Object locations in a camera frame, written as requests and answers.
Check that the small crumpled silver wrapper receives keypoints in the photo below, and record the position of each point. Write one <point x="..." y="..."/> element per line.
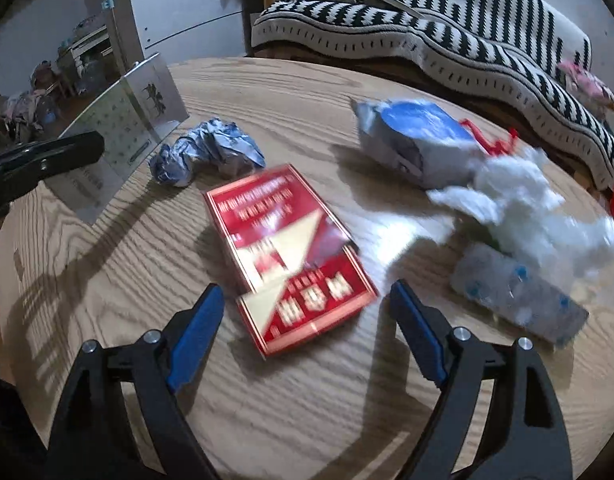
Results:
<point x="207" y="152"/>

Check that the clear plastic pack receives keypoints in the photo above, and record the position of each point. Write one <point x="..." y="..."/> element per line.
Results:
<point x="517" y="300"/>

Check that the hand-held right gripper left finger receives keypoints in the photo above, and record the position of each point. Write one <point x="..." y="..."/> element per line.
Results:
<point x="197" y="335"/>

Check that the red plastic ribbon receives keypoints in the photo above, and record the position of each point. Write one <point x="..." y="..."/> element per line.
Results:
<point x="492" y="146"/>

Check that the grey book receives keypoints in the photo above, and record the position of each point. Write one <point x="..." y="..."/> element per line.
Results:
<point x="392" y="0"/>

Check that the white rack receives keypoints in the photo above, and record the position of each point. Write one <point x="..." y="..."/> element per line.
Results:
<point x="89" y="42"/>

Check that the pile of clothes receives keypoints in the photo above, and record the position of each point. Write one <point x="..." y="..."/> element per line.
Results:
<point x="27" y="105"/>

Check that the pink cushion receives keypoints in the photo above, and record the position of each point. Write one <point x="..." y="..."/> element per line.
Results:
<point x="587" y="82"/>

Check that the green and silver box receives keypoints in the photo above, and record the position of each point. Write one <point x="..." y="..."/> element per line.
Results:
<point x="127" y="120"/>

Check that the black-white striped sofa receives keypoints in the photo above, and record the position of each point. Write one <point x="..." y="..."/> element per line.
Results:
<point x="437" y="35"/>

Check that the red and gold box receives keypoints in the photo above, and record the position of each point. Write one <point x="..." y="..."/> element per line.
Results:
<point x="267" y="220"/>

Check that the white plastic bag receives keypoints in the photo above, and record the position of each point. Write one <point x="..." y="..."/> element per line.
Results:
<point x="517" y="190"/>

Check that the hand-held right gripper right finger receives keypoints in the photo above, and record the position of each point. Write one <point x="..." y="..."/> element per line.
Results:
<point x="419" y="335"/>

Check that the white cabinet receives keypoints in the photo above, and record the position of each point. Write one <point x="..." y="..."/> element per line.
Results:
<point x="187" y="5"/>

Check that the blue and silver bag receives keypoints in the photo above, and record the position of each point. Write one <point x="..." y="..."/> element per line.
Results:
<point x="417" y="130"/>

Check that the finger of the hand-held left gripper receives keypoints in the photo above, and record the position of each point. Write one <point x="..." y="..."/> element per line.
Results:
<point x="52" y="155"/>

